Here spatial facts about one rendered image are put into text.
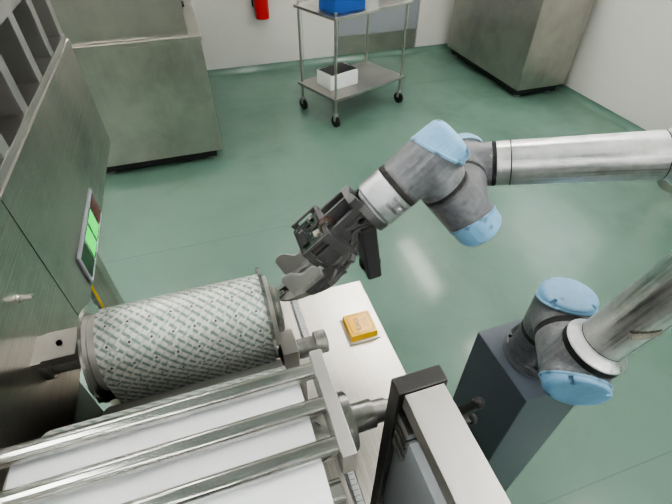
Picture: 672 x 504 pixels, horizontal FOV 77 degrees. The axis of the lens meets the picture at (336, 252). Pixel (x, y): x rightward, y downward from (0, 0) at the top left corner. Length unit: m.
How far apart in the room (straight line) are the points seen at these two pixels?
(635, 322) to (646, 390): 1.67
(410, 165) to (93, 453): 0.47
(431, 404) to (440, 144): 0.34
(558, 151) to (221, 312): 0.57
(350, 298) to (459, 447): 0.82
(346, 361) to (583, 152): 0.66
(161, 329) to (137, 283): 2.03
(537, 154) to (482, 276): 1.90
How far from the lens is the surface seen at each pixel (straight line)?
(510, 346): 1.12
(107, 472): 0.40
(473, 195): 0.64
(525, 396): 1.10
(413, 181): 0.60
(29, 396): 0.71
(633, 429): 2.34
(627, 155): 0.78
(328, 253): 0.63
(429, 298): 2.41
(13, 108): 0.96
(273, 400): 0.41
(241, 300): 0.65
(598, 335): 0.87
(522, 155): 0.75
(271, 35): 5.23
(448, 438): 0.40
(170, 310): 0.66
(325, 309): 1.15
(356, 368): 1.05
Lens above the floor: 1.79
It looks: 43 degrees down
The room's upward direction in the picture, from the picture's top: straight up
